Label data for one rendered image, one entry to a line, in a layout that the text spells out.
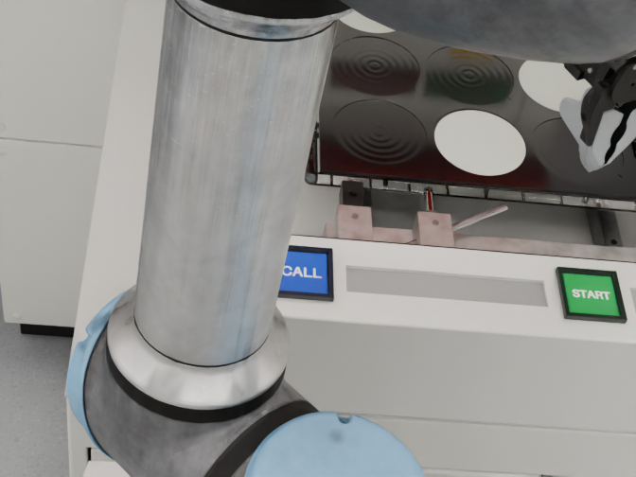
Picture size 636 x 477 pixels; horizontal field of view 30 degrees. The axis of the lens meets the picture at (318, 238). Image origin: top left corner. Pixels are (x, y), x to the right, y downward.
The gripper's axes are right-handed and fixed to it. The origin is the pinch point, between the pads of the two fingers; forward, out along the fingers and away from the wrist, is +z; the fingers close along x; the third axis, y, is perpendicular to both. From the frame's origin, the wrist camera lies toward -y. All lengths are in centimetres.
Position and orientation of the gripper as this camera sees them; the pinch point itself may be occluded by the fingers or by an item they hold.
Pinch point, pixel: (600, 165)
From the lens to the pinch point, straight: 111.8
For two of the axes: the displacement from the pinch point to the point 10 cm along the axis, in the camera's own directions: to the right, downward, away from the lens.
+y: -4.8, -6.9, 5.5
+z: -1.4, 6.7, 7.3
